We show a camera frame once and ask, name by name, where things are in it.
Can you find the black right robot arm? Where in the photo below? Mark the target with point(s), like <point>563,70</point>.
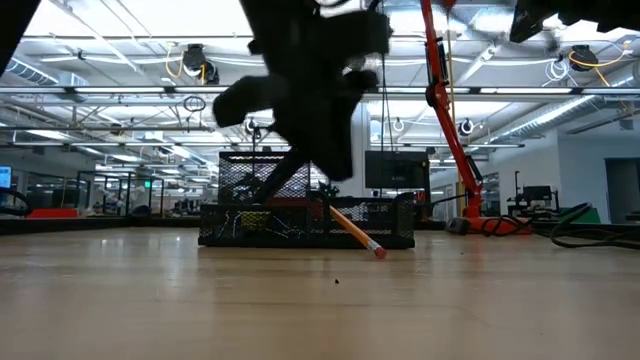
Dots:
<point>600,12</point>

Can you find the green board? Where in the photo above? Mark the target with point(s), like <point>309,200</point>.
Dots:
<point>592,216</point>

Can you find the yellow pencil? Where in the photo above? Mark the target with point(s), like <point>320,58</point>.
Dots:
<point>360,235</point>

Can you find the red desk lamp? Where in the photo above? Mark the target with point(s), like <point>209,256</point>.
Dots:
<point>452,135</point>

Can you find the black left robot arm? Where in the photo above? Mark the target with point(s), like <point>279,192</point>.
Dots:
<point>300,5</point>

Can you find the long red bin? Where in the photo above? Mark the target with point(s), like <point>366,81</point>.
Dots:
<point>52,213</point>

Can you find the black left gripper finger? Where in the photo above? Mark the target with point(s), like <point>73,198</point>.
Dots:
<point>330,145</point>

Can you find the black mesh desk organizer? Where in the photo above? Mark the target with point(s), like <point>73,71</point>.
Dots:
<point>280,235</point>

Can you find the black aluminium rig frame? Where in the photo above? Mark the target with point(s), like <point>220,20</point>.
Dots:
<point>75,225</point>

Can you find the black pen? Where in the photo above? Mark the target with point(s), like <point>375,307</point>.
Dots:
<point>280,175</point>

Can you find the blue-lit monitor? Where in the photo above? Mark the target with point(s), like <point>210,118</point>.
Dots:
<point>5,177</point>

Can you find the black desk with monitor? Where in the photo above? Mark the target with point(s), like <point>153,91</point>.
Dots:
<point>537,192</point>

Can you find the lime green sticky pad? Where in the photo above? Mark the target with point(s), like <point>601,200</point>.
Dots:
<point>255,221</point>

